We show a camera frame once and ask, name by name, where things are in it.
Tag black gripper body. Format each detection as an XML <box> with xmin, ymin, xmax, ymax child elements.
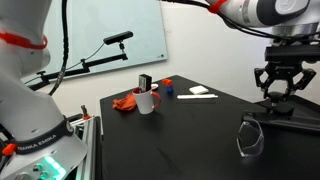
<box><xmin>265</xmin><ymin>62</ymin><xmax>302</xmax><ymax>88</ymax></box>

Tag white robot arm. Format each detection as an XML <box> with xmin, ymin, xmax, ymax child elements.
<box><xmin>0</xmin><ymin>0</ymin><xmax>320</xmax><ymax>180</ymax></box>

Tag yellow sticky note pad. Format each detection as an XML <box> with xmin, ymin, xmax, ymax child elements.
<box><xmin>189</xmin><ymin>85</ymin><xmax>209</xmax><ymax>95</ymax></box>

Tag clear safety glasses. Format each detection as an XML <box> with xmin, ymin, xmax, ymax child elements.
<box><xmin>237</xmin><ymin>120</ymin><xmax>264</xmax><ymax>158</ymax></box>

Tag white marker with red cap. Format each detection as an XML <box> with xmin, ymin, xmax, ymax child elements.
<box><xmin>177</xmin><ymin>94</ymin><xmax>218</xmax><ymax>99</ymax></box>

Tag red block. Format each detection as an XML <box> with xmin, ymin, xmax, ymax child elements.
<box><xmin>162</xmin><ymin>79</ymin><xmax>173</xmax><ymax>86</ymax></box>

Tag blue block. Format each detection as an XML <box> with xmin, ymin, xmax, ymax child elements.
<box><xmin>166</xmin><ymin>86</ymin><xmax>173</xmax><ymax>93</ymax></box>

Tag white bowl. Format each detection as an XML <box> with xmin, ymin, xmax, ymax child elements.
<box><xmin>151</xmin><ymin>84</ymin><xmax>159</xmax><ymax>90</ymax></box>

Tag black eraser in mug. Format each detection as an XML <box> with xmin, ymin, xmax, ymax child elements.
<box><xmin>139</xmin><ymin>74</ymin><xmax>152</xmax><ymax>92</ymax></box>

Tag red and white mug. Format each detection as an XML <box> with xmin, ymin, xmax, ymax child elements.
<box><xmin>132</xmin><ymin>88</ymin><xmax>161</xmax><ymax>115</ymax></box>

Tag orange cloth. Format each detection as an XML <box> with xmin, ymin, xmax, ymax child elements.
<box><xmin>112</xmin><ymin>93</ymin><xmax>136</xmax><ymax>111</ymax></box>

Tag glass whiteboard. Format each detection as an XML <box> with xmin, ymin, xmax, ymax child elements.
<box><xmin>23</xmin><ymin>0</ymin><xmax>169</xmax><ymax>83</ymax></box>

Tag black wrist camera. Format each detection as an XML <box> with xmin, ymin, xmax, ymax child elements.
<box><xmin>265</xmin><ymin>45</ymin><xmax>320</xmax><ymax>62</ymax></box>

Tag black stereo camera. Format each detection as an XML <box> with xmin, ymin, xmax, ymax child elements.
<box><xmin>103</xmin><ymin>31</ymin><xmax>133</xmax><ymax>45</ymax></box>

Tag aluminium extrusion frame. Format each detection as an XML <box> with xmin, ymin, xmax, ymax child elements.
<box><xmin>66</xmin><ymin>116</ymin><xmax>101</xmax><ymax>180</ymax></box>

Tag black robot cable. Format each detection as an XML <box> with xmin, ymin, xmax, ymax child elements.
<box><xmin>48</xmin><ymin>0</ymin><xmax>70</xmax><ymax>97</ymax></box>

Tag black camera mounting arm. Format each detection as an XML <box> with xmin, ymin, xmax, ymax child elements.
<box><xmin>29</xmin><ymin>41</ymin><xmax>129</xmax><ymax>91</ymax></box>

